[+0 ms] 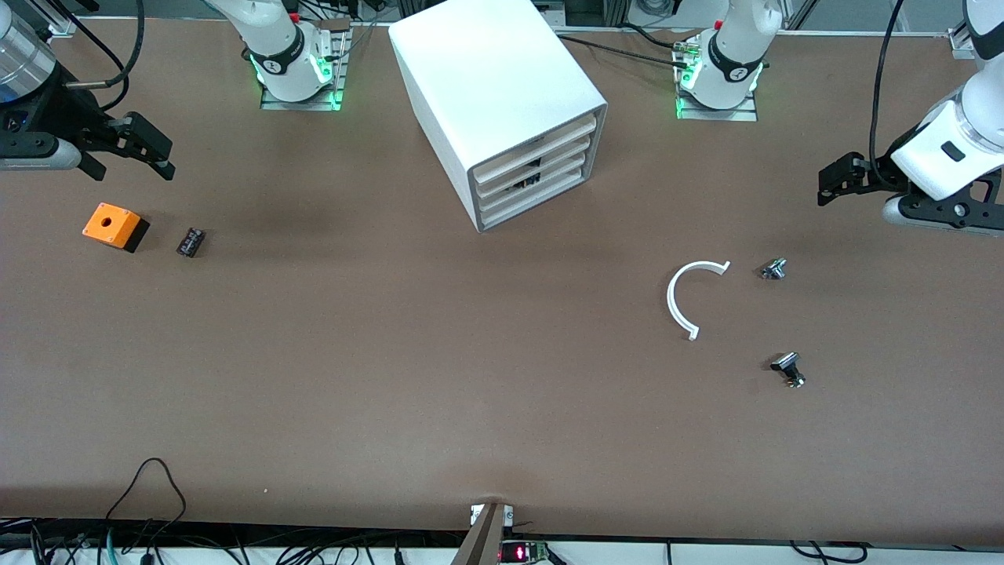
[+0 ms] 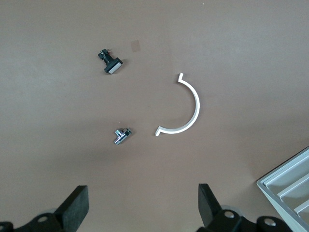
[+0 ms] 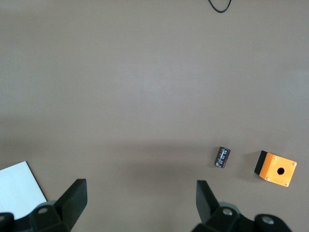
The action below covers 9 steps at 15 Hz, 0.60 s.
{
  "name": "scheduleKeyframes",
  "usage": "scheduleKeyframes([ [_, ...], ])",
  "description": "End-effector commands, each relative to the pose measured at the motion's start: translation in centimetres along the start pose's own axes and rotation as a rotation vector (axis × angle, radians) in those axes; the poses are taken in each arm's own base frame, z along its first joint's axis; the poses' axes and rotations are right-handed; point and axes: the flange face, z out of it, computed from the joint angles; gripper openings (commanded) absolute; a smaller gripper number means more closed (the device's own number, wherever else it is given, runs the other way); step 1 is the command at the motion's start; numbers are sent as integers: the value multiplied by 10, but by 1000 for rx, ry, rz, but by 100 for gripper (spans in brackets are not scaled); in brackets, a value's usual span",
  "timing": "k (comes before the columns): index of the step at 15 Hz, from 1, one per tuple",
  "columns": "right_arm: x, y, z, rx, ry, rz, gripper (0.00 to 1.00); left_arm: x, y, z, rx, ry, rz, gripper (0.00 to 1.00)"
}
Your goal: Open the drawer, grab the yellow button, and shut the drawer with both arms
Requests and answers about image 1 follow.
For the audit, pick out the brown camera mount post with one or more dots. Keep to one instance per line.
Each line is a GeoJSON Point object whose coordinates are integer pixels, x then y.
{"type": "Point", "coordinates": [482, 541]}

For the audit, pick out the white semicircular plastic bracket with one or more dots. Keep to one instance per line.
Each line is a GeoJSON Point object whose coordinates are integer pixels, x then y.
{"type": "Point", "coordinates": [671, 298]}

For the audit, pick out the device with red display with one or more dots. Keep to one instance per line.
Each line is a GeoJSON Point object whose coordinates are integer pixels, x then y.
{"type": "Point", "coordinates": [524, 552]}

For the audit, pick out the small black electrical component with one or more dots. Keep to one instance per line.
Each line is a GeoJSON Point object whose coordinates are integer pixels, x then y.
{"type": "Point", "coordinates": [190, 242]}

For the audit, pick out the aluminium frame corner bracket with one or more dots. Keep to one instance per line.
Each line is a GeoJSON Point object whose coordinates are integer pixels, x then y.
{"type": "Point", "coordinates": [958, 41]}
{"type": "Point", "coordinates": [63, 26]}

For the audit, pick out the cream plastic drawer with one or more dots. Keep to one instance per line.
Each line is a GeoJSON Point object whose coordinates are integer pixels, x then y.
{"type": "Point", "coordinates": [494, 165]}
{"type": "Point", "coordinates": [494, 183]}
{"type": "Point", "coordinates": [494, 213]}
{"type": "Point", "coordinates": [494, 198]}

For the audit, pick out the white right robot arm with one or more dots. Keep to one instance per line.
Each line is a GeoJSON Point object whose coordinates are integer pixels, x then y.
{"type": "Point", "coordinates": [274, 31]}

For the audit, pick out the small silver metal fitting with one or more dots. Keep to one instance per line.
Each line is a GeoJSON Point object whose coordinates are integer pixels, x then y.
{"type": "Point", "coordinates": [773, 269]}

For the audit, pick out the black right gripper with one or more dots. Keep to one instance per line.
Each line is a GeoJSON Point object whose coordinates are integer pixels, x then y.
{"type": "Point", "coordinates": [64, 114]}

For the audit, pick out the orange box with black base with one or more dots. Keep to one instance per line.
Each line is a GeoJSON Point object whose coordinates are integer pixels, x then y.
{"type": "Point", "coordinates": [110, 222]}

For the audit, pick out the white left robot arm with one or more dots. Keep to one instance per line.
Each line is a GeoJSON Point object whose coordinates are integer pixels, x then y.
{"type": "Point", "coordinates": [733, 63]}

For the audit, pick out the white drawer cabinet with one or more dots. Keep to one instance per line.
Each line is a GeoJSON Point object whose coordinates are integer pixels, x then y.
{"type": "Point", "coordinates": [494, 78]}

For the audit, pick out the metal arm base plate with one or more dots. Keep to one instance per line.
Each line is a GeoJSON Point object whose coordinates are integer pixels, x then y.
{"type": "Point", "coordinates": [274, 103]}
{"type": "Point", "coordinates": [745, 115]}

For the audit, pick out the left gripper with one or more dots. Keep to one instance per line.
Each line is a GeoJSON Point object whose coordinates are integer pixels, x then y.
{"type": "Point", "coordinates": [876, 173]}

